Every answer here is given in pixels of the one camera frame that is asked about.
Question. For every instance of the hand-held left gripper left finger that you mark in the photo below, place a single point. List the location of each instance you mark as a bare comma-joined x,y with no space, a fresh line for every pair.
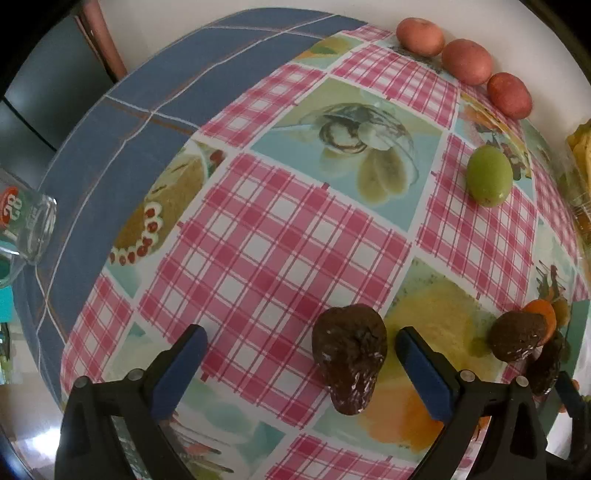
180,369

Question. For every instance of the orange tangerine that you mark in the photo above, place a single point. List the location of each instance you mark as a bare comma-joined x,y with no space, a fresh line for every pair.
547,314

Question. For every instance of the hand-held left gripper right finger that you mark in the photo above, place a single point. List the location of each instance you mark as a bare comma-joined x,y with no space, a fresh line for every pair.
425,374

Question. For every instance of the dark chair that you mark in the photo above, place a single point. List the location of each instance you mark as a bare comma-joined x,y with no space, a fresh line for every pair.
51,87

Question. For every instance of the blue tablecloth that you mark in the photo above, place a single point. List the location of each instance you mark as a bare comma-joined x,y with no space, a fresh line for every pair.
138,83

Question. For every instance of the green guava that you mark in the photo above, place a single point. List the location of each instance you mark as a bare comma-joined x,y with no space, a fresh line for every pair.
489,175

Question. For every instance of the red apple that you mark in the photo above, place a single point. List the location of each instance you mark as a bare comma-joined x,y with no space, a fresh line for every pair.
466,62
510,94
420,36

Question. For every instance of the clear drinking glass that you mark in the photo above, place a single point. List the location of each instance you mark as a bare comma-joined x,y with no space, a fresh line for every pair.
27,221

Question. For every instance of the yellow banana bunch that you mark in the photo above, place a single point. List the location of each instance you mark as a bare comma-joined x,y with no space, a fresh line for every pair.
582,143

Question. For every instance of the dark brown avocado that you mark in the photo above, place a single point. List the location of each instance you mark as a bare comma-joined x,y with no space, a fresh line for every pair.
515,337
547,369
349,357

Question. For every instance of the clear plastic container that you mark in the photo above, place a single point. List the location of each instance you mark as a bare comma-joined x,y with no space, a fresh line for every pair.
575,189

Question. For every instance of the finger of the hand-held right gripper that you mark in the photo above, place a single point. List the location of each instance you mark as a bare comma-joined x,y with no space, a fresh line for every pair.
567,393

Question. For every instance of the pink checked printed tablecloth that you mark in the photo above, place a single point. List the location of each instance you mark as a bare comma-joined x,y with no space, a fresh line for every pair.
277,240

